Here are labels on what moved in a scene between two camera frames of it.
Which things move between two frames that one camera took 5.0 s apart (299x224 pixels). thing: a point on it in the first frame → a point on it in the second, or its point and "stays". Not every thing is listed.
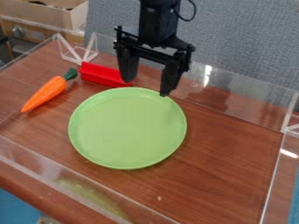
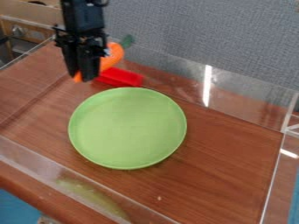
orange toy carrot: [51, 90] → [111, 59]
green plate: [127, 128] stays
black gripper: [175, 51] → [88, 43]
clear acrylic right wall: [282, 205] stays
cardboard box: [66, 14] stays
